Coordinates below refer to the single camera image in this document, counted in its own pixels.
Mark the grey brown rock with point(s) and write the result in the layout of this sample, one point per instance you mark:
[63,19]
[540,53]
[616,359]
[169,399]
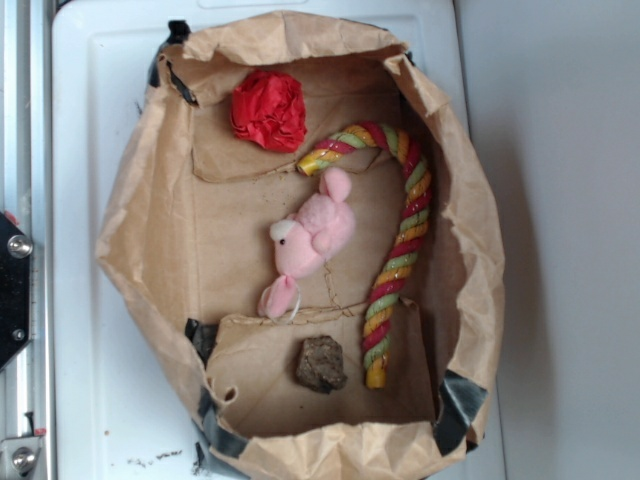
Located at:
[320,365]

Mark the pink plush mouse toy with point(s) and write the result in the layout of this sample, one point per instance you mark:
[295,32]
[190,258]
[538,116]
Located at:
[305,240]

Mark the brown paper bag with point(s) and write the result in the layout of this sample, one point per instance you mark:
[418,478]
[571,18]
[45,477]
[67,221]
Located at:
[185,240]

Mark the red crumpled paper ball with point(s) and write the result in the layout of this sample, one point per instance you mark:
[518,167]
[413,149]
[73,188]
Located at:
[268,108]

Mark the white plastic tray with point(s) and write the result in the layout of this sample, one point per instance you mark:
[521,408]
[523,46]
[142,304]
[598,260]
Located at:
[118,416]

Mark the multicolour twisted rope toy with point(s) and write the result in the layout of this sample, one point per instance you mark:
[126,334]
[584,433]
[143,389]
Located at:
[414,224]

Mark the black metal bracket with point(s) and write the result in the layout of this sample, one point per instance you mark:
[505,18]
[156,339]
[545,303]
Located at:
[15,286]

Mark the aluminium frame rail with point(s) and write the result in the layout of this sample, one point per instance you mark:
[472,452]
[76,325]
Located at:
[28,443]

